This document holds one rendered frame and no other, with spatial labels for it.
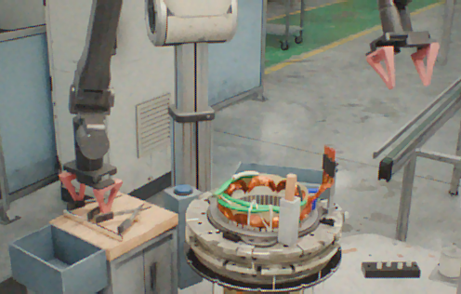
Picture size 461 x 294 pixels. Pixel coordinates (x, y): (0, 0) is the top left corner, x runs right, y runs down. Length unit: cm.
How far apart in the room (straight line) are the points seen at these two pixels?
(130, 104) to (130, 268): 234
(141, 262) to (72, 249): 14
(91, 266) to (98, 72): 37
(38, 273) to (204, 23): 72
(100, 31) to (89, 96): 16
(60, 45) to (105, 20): 245
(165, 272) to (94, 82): 45
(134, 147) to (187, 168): 199
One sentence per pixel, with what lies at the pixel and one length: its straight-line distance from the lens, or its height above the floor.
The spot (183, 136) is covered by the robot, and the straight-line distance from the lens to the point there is 165.
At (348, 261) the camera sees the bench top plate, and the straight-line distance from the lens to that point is 176.
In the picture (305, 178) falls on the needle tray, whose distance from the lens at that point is 160.
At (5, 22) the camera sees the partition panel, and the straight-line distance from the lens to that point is 357.
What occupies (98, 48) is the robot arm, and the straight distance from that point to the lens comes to 116.
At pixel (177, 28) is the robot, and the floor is 141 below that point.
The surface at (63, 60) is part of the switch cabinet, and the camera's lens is 358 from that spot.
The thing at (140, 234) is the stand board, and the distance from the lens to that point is 127.
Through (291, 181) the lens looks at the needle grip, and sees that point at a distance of 112.
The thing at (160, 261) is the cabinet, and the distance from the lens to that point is 136.
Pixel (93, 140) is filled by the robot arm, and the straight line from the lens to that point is 119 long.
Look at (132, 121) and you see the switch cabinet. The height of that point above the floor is 54.
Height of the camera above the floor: 167
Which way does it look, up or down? 21 degrees down
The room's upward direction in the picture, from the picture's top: 1 degrees clockwise
